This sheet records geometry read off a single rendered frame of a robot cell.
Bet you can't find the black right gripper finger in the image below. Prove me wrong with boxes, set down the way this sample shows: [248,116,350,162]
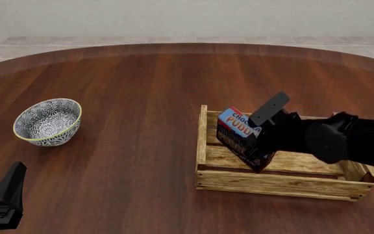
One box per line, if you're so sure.
[245,136,266,160]

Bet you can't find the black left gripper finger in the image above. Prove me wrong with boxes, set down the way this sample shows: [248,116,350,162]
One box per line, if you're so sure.
[0,161,27,213]

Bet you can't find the flat plate on black stalk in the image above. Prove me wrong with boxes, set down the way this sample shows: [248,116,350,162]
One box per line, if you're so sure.
[249,91,292,128]

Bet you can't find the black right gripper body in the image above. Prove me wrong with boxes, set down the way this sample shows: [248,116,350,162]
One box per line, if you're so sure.
[255,109,312,157]

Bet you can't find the chocolate pudding box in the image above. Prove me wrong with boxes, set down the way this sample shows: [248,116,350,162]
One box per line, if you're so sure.
[216,106,277,174]

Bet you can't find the wooden slat tray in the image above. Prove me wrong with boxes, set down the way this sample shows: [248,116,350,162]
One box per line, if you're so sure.
[195,104,374,203]

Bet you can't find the black-and-white patterned bowl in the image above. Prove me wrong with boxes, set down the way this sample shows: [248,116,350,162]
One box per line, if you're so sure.
[12,97,83,148]

